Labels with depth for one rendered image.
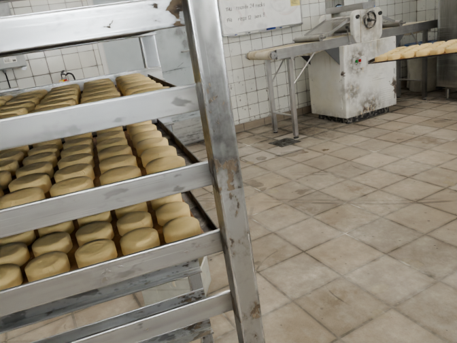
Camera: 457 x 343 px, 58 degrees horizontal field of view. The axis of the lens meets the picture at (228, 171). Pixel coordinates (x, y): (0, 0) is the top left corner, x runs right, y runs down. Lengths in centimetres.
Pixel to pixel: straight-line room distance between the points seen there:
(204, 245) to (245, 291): 8
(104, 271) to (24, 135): 18
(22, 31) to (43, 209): 18
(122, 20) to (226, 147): 17
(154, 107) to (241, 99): 457
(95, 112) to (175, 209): 22
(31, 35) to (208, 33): 17
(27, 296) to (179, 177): 21
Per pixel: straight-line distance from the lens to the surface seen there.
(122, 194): 47
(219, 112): 44
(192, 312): 56
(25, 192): 53
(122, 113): 45
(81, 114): 45
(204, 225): 58
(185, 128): 475
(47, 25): 45
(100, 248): 55
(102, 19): 45
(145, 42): 87
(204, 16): 43
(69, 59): 436
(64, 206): 47
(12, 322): 105
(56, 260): 55
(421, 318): 192
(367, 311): 193
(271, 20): 520
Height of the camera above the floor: 121
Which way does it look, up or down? 19 degrees down
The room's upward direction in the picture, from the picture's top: 9 degrees counter-clockwise
